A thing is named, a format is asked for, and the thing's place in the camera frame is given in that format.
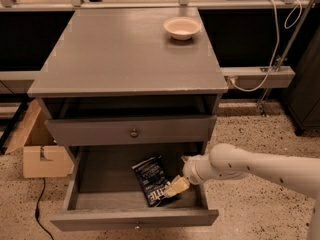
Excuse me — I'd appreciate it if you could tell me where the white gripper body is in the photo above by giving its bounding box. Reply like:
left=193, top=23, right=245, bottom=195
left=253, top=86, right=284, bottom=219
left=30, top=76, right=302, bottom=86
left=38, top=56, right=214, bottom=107
left=182, top=155, right=214, bottom=185

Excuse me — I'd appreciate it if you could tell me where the blue chip bag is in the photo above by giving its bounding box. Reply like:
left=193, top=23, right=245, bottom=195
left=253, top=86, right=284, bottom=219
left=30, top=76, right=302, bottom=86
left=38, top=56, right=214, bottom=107
left=132, top=156, right=177, bottom=207

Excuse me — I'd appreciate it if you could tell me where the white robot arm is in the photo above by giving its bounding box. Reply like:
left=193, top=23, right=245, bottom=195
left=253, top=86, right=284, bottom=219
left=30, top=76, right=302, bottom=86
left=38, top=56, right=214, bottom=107
left=164, top=143, right=320, bottom=240

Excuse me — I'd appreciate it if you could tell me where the closed grey upper drawer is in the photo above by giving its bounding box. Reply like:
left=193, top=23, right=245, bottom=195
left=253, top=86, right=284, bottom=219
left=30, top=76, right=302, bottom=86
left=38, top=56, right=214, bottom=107
left=45, top=116, right=216, bottom=146

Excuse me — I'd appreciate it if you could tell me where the open grey lower drawer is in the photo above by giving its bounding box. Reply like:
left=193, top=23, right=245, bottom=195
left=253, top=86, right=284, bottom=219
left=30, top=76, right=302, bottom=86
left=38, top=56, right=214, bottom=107
left=50, top=143, right=218, bottom=231

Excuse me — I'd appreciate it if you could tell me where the grey wooden drawer cabinet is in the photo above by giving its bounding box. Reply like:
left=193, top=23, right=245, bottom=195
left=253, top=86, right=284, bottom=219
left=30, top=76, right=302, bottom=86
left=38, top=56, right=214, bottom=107
left=27, top=6, right=230, bottom=232

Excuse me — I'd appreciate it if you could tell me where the white paper bowl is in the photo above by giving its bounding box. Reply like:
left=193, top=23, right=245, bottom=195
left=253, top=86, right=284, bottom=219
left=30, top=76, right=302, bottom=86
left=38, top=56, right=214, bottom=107
left=163, top=17, right=201, bottom=41

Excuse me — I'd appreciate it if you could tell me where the cardboard box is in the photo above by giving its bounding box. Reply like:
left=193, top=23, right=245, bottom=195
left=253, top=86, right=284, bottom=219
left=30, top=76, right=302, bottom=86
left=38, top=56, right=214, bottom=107
left=5, top=100, right=74, bottom=178

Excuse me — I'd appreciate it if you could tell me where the black floor cable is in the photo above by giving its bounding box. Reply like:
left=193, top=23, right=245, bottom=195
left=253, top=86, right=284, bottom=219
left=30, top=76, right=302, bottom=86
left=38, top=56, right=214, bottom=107
left=34, top=177, right=55, bottom=240

